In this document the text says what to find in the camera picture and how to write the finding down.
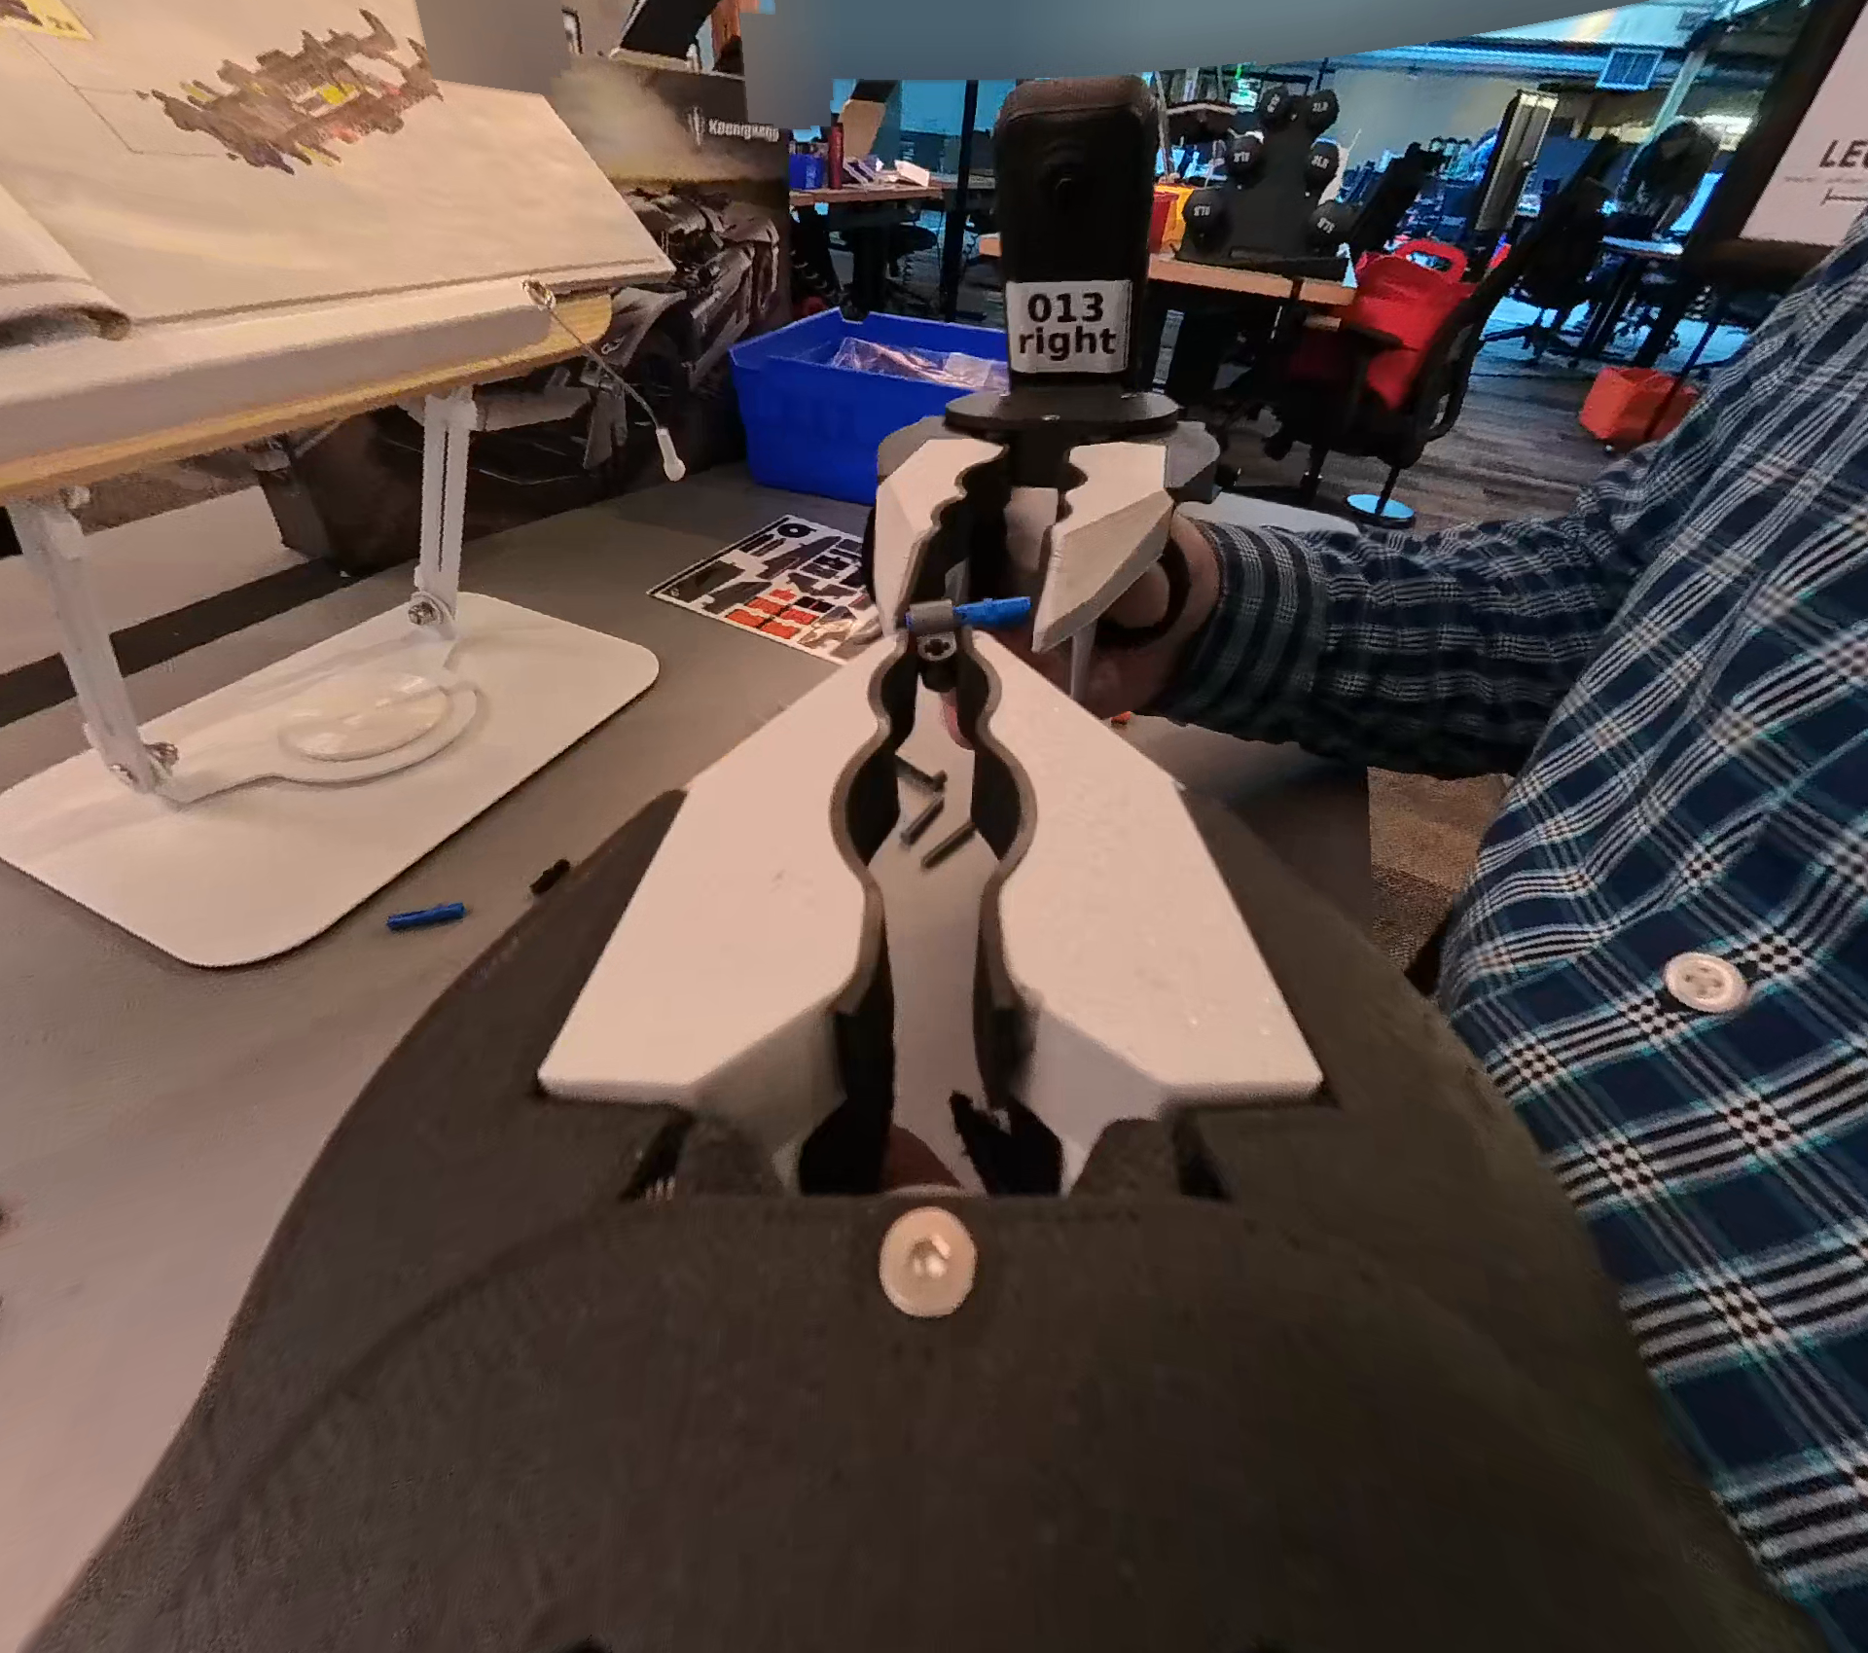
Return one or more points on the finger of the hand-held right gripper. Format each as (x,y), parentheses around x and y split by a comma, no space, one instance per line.
(1110,559)
(907,530)

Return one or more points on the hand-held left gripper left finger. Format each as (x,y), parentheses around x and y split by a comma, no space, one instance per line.
(730,924)

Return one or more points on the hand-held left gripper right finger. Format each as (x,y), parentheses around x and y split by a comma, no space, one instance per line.
(1139,938)

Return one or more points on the blue lego pin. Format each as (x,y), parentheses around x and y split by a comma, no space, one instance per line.
(427,915)
(995,611)

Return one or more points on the grey lego connector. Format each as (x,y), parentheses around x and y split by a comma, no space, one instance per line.
(935,654)

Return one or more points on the person's right forearm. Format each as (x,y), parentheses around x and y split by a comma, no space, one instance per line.
(1386,646)

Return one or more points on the lego sticker sheet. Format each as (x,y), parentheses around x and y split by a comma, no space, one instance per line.
(759,588)

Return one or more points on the lego instruction booklet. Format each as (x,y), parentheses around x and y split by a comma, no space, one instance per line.
(292,193)

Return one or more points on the person's right hand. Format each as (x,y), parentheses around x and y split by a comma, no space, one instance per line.
(1193,603)

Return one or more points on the blue plastic bin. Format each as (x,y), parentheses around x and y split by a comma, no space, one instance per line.
(796,426)

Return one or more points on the clear plastic bags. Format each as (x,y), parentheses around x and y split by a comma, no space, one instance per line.
(905,356)

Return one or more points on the black dumbbell rack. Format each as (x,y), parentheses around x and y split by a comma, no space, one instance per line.
(1256,209)

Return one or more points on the wooden background table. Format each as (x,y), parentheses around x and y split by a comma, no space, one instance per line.
(1256,284)

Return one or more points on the red office chair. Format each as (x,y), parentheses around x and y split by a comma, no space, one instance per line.
(1386,354)

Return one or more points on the white wooden book stand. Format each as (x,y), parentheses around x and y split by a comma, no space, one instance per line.
(364,808)

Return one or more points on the orange floor bin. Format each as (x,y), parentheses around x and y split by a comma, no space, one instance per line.
(1635,405)

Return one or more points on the person's plaid shirt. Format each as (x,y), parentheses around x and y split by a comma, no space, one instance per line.
(1678,1171)

